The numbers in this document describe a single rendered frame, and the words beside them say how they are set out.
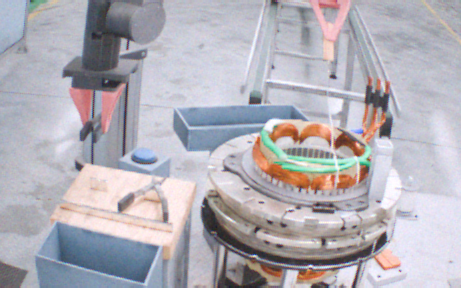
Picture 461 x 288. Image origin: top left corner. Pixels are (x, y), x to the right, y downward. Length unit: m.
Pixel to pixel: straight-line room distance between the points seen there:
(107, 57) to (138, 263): 0.29
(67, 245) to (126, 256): 0.10
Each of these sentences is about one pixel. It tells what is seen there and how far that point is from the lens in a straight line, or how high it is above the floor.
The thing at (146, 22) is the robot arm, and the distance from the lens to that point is 0.85.
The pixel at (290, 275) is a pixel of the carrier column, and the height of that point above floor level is 0.98.
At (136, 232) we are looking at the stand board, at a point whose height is 1.06.
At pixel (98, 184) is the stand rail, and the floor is 1.08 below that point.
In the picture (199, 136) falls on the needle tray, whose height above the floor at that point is 1.05.
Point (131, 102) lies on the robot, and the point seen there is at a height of 1.06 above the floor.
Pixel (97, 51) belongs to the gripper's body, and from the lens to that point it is 0.91.
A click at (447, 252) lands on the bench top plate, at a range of 1.60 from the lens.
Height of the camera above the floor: 1.57
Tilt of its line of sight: 24 degrees down
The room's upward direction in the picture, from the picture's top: 6 degrees clockwise
